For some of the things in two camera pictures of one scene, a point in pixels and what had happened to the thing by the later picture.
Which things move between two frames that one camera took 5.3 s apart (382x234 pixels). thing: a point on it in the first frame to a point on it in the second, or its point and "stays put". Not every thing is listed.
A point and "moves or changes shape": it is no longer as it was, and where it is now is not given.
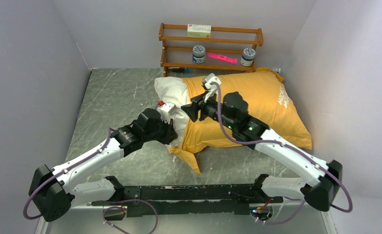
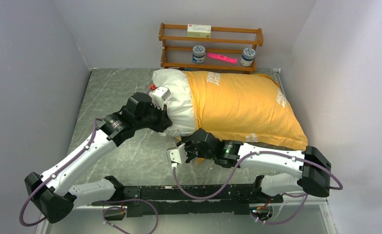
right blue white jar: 247,57 stays put
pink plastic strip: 231,60 stays put
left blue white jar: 199,52 stays put
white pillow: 174,89 moves or changes shape
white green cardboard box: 199,30 stays put
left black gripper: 170,134 to 163,121
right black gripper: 192,109 to 186,140
